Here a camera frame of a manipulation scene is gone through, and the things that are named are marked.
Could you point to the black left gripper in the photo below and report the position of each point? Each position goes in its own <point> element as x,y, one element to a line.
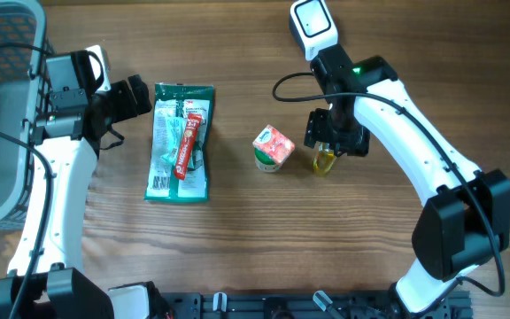
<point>130,106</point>

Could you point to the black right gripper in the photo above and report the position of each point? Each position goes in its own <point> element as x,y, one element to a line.
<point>358,145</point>

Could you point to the yellow oil bottle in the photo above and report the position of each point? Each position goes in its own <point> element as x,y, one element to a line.
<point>324,160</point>

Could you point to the green 3M gloves package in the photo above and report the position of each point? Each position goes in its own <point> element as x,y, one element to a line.
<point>177,100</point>

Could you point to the white wet wipe sachet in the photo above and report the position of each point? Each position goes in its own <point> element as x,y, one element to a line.
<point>174,130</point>

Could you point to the red Nescafe coffee sachet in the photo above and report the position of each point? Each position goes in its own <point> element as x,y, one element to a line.
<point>189,136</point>

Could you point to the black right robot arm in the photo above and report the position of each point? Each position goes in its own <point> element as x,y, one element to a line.
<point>465,218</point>

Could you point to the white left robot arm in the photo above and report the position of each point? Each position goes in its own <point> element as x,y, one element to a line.
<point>45,277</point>

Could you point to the white barcode scanner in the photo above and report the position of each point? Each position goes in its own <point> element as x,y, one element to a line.
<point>312,27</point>

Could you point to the dark grey plastic basket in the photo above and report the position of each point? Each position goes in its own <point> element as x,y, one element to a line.
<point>24,84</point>

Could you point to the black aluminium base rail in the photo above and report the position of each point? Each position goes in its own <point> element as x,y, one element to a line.
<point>352,305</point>

